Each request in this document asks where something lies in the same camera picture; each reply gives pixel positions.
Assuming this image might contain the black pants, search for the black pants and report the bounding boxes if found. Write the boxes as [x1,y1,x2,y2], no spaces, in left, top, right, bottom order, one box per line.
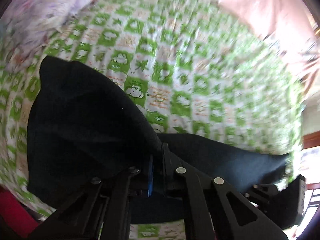
[27,56,287,224]

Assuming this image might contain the red floral quilt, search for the red floral quilt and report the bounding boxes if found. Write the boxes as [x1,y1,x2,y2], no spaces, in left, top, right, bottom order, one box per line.
[1,187,39,238]

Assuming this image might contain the green checkered bed sheet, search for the green checkered bed sheet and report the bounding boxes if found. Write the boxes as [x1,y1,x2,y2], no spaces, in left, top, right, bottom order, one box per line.
[0,0,304,240]

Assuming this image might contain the pink pillow with plaid patches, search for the pink pillow with plaid patches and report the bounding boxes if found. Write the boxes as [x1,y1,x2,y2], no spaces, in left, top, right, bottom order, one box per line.
[190,0,320,98]

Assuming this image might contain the floral lilac pillow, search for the floral lilac pillow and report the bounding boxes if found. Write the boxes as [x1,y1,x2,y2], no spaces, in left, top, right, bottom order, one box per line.
[1,0,94,64]

